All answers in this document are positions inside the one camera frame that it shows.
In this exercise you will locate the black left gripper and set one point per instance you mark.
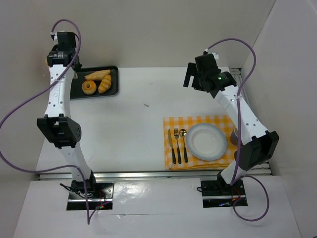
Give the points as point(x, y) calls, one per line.
point(77, 65)

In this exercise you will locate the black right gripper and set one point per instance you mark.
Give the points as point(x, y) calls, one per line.
point(189, 75)

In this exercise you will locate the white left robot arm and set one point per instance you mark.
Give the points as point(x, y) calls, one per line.
point(57, 125)

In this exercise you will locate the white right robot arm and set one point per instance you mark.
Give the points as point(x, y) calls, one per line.
point(257, 143)

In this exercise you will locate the striped bread roll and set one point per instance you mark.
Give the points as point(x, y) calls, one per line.
point(105, 84)

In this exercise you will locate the black baking tray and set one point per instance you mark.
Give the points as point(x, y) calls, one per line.
point(76, 85)

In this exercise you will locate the long flat pastry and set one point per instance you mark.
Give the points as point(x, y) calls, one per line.
point(99, 75)

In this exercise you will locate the white plate blue rim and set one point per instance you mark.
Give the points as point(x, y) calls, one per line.
point(206, 142)

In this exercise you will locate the purple mug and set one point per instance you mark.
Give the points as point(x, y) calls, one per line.
point(234, 137)

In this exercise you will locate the yellow checkered cloth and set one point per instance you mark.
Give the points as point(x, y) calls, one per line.
point(223, 122)

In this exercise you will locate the orange ring donut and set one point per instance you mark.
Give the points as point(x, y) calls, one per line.
point(89, 87)

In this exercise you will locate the gold spoon black handle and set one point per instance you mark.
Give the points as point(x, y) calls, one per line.
point(183, 134)

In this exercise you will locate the black handled fork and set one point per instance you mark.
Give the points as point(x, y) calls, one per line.
point(176, 136)

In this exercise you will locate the black handled knife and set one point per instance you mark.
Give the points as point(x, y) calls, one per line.
point(171, 146)

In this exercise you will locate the aluminium front rail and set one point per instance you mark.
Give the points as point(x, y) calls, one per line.
point(155, 175)

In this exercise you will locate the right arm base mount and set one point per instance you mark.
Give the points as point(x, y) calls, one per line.
point(213, 197)

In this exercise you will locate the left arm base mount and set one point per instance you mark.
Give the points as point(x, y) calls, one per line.
point(101, 199)

